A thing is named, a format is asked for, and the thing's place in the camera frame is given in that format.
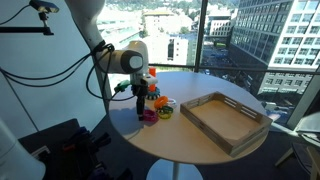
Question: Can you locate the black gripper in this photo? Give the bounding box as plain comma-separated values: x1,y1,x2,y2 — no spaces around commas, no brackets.
131,75,151,121

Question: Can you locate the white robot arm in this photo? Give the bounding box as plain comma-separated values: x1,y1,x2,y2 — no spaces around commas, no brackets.
65,0,158,121

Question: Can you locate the round white table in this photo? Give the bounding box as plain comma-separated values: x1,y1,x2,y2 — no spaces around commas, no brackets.
109,72,268,180

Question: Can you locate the wooden tray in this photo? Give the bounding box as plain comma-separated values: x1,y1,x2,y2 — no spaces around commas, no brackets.
180,92,272,157

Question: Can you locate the wooden chair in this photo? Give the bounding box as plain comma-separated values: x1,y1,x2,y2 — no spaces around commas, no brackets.
274,112,320,180

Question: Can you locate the blue ring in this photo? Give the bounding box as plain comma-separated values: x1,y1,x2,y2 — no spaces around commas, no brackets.
146,87,162,100

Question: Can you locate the orange dotted ring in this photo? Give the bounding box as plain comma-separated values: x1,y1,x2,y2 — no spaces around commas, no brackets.
153,95,170,111

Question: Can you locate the dark green ribbed ring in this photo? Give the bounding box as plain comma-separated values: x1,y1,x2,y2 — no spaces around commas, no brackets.
161,105,174,114

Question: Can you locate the lime green ring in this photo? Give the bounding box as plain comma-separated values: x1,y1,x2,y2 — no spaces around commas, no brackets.
157,109,173,120

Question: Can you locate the clear plastic ring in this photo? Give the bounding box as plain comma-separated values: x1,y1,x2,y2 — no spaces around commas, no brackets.
165,97,178,110

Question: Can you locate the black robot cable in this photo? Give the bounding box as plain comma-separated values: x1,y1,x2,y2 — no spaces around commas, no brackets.
0,39,138,102

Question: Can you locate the camera on black mount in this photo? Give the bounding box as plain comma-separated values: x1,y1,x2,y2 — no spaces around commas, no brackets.
0,0,59,36

